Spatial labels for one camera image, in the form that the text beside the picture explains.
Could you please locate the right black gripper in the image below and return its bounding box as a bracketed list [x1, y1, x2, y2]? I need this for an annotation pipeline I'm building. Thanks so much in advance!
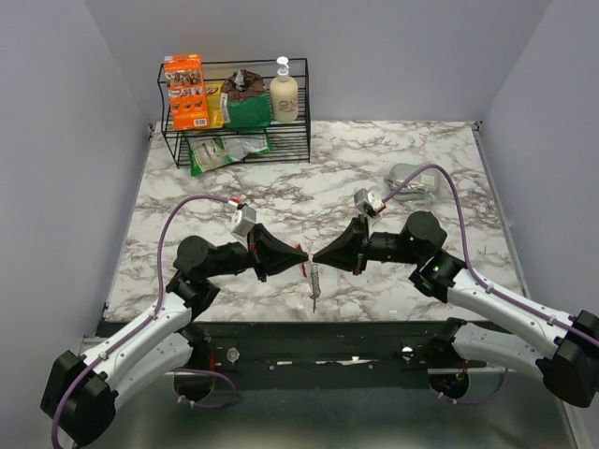
[313, 214, 422, 275]

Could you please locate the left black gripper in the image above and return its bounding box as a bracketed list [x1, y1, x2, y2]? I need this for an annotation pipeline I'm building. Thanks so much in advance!
[204, 224, 309, 282]

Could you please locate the red carabiner keyring with chain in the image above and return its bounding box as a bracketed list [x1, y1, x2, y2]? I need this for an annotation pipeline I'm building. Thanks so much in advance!
[299, 255, 321, 313]

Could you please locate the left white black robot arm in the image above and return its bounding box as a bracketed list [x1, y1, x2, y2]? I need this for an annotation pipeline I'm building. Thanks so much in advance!
[40, 224, 309, 447]

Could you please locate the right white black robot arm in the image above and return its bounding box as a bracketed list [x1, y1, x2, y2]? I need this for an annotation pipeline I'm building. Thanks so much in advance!
[314, 211, 598, 408]

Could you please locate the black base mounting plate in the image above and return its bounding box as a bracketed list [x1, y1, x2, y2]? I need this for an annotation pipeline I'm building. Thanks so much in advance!
[183, 318, 466, 390]

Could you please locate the white green pouch bag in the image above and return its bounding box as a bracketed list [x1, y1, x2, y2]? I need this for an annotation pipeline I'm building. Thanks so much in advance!
[222, 134, 270, 163]

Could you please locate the green white snack bag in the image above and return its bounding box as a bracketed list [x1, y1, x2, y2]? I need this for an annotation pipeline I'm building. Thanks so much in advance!
[183, 135, 234, 177]

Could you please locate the brown green coffee bag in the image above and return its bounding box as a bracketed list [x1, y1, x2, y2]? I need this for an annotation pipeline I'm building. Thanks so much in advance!
[220, 69, 271, 129]

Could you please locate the cream soap pump bottle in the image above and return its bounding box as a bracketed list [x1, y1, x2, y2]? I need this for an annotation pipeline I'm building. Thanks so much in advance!
[270, 56, 299, 123]

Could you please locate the yellow snack bag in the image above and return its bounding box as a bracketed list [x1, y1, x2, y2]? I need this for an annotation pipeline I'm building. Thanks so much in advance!
[205, 81, 224, 129]

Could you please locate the orange product box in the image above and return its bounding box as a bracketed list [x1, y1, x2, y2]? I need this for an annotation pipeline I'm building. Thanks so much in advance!
[163, 54, 210, 131]

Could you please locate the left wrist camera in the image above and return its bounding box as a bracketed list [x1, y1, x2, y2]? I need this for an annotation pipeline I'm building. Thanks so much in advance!
[230, 205, 256, 247]

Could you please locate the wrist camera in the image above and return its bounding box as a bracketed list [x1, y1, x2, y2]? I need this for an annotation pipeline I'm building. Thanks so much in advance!
[230, 205, 256, 247]
[354, 188, 386, 218]

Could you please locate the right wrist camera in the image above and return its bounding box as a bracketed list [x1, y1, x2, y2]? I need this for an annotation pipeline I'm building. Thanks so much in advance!
[354, 188, 386, 218]

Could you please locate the aluminium extrusion rail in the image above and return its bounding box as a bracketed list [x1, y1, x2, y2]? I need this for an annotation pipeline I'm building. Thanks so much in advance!
[74, 332, 570, 376]

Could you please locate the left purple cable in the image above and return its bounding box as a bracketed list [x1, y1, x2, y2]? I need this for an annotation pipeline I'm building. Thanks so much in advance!
[51, 194, 242, 448]

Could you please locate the black wire shelf rack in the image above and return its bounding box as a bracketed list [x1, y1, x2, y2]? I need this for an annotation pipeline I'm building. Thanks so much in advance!
[157, 54, 312, 176]

